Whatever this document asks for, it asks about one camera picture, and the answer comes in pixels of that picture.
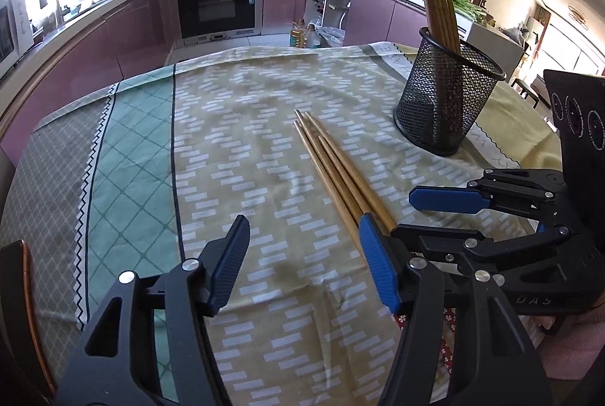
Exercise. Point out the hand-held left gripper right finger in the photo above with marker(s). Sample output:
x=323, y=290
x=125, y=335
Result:
x=378, y=264

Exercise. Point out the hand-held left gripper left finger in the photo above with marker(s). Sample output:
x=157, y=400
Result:
x=231, y=259

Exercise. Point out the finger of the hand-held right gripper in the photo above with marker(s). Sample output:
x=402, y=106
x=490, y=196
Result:
x=444, y=199
x=472, y=250

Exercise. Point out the black mesh utensil holder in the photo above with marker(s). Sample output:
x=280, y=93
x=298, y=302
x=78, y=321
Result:
x=444, y=103

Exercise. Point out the person's right forearm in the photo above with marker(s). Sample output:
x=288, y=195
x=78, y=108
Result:
x=576, y=340

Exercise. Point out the dark low table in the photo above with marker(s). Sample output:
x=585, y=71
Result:
x=525, y=87

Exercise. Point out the round ceiling lamp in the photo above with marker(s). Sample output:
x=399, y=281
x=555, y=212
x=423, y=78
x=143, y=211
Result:
x=577, y=14

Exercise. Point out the bunch of green vegetables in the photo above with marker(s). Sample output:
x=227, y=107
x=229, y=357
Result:
x=465, y=2

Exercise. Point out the pink kitchen base cabinet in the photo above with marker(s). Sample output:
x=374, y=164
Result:
x=373, y=14
x=94, y=51

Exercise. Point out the crumpled plastic bag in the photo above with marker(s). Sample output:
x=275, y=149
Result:
x=332, y=33

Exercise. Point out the yellow cooking oil bottle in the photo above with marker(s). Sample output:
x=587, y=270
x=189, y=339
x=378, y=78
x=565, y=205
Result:
x=298, y=36

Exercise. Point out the black built-in oven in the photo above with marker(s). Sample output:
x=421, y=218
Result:
x=215, y=4

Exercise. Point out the white microwave oven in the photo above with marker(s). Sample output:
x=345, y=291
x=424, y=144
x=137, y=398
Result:
x=14, y=32

